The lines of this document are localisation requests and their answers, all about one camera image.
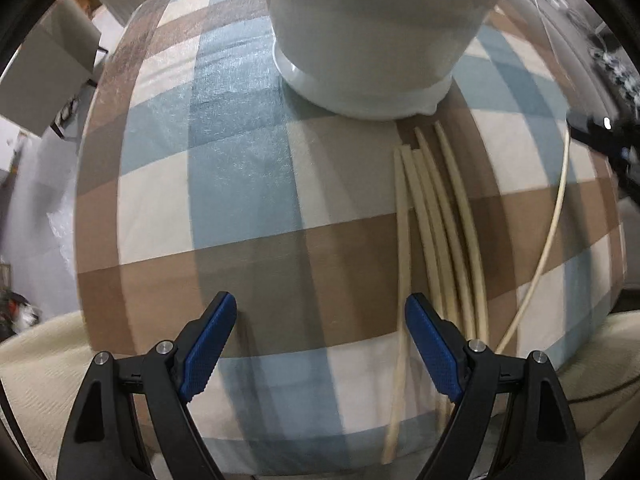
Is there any clear bubble wrap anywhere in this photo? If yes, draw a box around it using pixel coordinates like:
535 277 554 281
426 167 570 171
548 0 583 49
45 205 81 281

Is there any grey oval utensil holder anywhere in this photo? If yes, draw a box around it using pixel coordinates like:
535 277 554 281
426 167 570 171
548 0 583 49
252 0 516 121

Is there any dark bag with clutter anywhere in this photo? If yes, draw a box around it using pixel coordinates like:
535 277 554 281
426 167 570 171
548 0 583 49
0 287 41 343

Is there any houndstooth pillow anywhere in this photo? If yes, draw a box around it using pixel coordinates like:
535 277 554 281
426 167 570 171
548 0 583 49
587 42 640 98

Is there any cream ribbed cloth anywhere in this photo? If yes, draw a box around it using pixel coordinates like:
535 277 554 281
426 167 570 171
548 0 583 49
0 310 640 480

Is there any large grey bedside cabinet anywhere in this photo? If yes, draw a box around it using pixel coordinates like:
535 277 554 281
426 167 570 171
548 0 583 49
0 0 101 136

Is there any bunch of wooden chopsticks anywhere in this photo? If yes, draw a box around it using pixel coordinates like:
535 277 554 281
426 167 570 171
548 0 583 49
381 121 490 466

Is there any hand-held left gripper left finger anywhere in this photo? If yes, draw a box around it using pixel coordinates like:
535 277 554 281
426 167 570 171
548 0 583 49
56 291 237 480

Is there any single wooden chopstick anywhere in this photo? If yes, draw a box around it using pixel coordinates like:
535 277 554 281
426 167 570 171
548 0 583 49
494 120 572 356

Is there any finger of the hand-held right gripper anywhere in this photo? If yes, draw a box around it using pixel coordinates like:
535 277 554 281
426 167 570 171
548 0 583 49
566 111 640 161

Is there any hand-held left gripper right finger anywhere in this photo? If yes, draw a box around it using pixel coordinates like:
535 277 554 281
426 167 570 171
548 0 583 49
405 294 586 480

